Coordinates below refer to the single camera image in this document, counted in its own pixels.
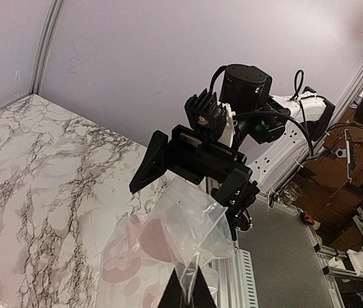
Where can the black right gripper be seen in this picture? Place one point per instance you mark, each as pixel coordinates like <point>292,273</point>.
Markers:
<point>194,159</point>

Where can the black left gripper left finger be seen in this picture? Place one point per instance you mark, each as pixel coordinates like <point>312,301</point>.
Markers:
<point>170,290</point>

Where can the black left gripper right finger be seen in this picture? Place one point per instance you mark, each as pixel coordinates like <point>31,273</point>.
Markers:
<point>202,288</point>

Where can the clear zip top bag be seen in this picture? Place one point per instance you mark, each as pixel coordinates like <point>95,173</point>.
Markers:
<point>183,233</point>

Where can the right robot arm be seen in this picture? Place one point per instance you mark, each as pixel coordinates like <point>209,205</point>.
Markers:
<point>242,137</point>

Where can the clear plastic cup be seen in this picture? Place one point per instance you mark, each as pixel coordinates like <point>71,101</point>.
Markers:
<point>290,194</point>

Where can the cluttered background workbench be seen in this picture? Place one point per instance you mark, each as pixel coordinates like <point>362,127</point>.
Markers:
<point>330,195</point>

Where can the front aluminium rail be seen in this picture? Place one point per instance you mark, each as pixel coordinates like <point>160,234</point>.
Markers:
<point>275,264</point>

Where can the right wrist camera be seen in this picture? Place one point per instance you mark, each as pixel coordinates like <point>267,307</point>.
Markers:
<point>210,118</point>

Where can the right aluminium frame post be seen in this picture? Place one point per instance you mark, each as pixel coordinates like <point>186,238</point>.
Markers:
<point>354,83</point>

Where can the aluminium frame post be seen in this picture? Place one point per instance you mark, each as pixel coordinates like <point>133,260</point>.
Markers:
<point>354,83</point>
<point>44,46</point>

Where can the left aluminium frame post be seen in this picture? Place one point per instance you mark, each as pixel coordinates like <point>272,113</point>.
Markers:
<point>44,46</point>

